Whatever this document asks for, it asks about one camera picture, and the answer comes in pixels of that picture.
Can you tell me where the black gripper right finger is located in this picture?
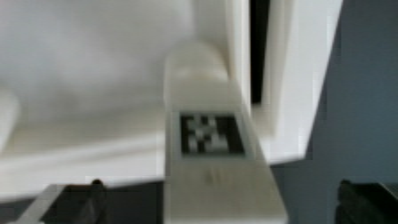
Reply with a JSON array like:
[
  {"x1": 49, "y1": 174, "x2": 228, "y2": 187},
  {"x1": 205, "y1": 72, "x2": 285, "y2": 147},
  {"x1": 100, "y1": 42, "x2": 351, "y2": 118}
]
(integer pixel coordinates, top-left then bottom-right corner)
[{"x1": 335, "y1": 180, "x2": 398, "y2": 224}]

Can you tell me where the white square tabletop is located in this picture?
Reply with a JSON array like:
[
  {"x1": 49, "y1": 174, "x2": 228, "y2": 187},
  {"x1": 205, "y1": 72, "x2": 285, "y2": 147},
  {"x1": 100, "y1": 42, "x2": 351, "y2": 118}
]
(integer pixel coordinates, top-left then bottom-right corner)
[{"x1": 0, "y1": 0, "x2": 345, "y2": 203}]

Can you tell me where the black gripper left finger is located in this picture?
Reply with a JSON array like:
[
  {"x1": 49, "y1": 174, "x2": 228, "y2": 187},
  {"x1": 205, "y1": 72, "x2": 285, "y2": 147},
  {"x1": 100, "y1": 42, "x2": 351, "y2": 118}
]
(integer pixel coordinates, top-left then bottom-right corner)
[{"x1": 17, "y1": 178, "x2": 111, "y2": 224}]

